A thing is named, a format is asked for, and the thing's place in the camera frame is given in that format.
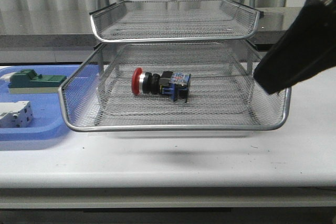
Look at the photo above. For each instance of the white circuit breaker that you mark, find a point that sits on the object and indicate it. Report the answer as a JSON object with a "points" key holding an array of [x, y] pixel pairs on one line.
{"points": [[16, 114]]}

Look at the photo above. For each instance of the grey stone counter ledge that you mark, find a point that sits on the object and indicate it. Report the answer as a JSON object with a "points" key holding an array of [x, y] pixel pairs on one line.
{"points": [[65, 36]]}

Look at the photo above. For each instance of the red emergency stop push button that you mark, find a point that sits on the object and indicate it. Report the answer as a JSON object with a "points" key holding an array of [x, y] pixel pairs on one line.
{"points": [[175, 85]]}

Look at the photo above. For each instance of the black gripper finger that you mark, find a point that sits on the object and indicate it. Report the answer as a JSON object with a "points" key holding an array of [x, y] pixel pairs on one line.
{"points": [[314, 25], [292, 65]]}

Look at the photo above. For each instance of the mesh rack tray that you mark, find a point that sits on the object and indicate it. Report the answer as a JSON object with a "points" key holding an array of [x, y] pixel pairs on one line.
{"points": [[173, 22], [223, 92]]}

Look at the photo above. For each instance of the green electrical module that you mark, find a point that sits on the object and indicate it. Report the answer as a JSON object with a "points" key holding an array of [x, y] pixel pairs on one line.
{"points": [[28, 81]]}

